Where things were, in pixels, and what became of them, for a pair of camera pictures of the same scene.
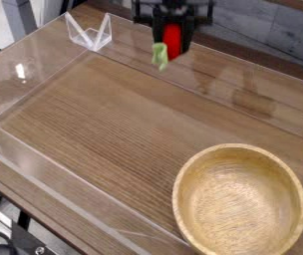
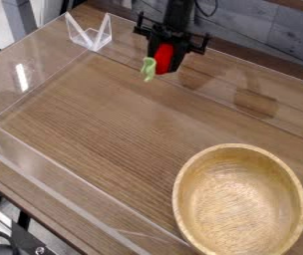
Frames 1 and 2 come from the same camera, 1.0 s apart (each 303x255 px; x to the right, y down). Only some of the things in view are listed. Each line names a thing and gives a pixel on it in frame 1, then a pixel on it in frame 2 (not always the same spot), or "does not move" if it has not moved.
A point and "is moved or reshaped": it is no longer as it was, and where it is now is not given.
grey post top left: [20, 18] does not move
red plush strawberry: [171, 38] is moved or reshaped
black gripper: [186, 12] to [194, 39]
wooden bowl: [238, 201] does not move
